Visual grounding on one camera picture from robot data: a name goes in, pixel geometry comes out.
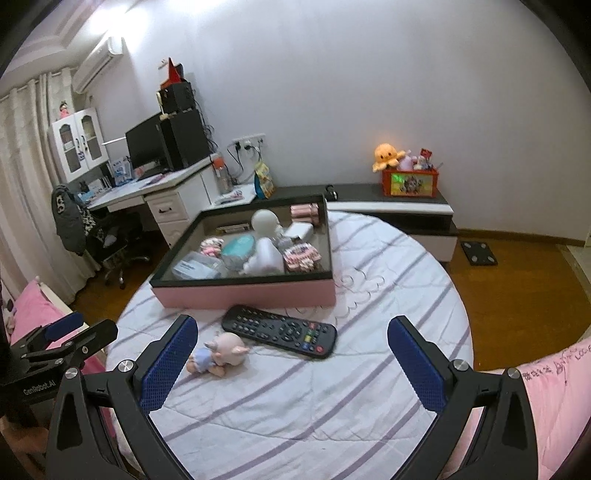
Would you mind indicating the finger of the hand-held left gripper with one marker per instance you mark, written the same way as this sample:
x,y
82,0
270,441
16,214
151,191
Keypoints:
x,y
87,344
64,326

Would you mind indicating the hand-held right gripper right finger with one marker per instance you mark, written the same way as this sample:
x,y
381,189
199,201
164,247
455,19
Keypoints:
x,y
416,367

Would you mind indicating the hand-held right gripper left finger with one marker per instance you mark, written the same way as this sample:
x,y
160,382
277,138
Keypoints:
x,y
170,367

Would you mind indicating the clear plastic packet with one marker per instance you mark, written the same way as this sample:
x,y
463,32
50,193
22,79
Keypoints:
x,y
196,267

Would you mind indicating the pink storage box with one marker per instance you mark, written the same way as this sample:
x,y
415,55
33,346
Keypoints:
x,y
249,293

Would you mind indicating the pink knitted item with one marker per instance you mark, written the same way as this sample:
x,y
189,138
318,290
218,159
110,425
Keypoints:
x,y
211,246

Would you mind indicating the teal round case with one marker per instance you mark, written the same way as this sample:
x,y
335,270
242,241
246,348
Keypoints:
x,y
238,251

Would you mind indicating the white doll figurine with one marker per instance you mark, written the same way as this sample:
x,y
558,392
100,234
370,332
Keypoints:
x,y
264,258

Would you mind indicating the dark box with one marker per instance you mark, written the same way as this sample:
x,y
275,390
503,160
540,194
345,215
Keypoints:
x,y
233,227

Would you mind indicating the building block cat figure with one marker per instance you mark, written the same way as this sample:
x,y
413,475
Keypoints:
x,y
302,258

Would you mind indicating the white power adapter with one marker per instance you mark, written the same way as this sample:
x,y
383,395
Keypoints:
x,y
299,231

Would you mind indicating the pink cylindrical case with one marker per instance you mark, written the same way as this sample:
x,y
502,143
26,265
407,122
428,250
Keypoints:
x,y
305,214

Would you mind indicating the pink cushion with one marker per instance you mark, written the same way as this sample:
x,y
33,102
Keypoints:
x,y
37,304

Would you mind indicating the pink pig toy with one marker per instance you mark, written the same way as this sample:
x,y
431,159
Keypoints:
x,y
221,353

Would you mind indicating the black office chair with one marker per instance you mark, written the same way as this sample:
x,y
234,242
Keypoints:
x,y
117,249

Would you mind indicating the dark jacket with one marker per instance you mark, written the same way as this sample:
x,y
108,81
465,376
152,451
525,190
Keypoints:
x,y
69,221

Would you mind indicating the black remote control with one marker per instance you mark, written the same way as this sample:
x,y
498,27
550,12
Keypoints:
x,y
281,331

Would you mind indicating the black bathroom scale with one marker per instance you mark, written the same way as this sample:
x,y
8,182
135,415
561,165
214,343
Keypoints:
x,y
479,253

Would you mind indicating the cream curtain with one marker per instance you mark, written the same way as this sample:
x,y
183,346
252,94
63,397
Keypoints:
x,y
27,194

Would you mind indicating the pink quilt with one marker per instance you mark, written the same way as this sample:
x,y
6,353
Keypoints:
x,y
554,406

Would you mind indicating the white desk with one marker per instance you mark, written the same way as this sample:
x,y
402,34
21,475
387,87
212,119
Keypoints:
x,y
171,207

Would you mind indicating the dark low tv bench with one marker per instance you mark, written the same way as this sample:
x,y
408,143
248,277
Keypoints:
x,y
369,207

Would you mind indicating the orange printed storage box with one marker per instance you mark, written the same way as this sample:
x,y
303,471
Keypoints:
x,y
410,183

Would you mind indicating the white glass door cabinet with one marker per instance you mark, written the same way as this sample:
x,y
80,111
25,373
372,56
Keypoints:
x,y
78,143

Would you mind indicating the small black metal clamp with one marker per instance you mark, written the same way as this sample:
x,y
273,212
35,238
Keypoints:
x,y
330,191

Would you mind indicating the bottle with orange cap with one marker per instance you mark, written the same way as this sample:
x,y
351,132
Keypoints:
x,y
222,177

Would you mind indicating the black computer monitor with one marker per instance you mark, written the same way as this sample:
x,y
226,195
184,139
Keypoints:
x,y
145,145

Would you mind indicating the purple plush toy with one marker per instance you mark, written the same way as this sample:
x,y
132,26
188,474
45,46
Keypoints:
x,y
406,163

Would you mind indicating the yellow blue snack bag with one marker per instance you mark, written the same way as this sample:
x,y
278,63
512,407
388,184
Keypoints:
x,y
264,182

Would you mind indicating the red small toy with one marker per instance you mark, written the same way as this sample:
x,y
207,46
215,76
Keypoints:
x,y
425,159

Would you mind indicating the orange octopus plush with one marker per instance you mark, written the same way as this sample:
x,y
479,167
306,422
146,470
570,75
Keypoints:
x,y
387,156

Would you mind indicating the small doll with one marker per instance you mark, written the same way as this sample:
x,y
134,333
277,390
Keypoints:
x,y
63,110

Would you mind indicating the black computer tower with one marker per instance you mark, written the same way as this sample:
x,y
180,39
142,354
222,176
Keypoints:
x,y
184,138

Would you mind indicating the black speaker box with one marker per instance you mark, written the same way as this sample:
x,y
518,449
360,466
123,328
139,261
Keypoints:
x,y
178,98

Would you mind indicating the white air conditioner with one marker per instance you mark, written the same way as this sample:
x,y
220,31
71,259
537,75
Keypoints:
x,y
99,62

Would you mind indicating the red paper bag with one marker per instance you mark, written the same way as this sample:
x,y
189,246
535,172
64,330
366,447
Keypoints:
x,y
171,74

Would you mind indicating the wall power outlet strip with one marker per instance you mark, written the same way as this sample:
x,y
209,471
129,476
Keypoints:
x,y
249,140

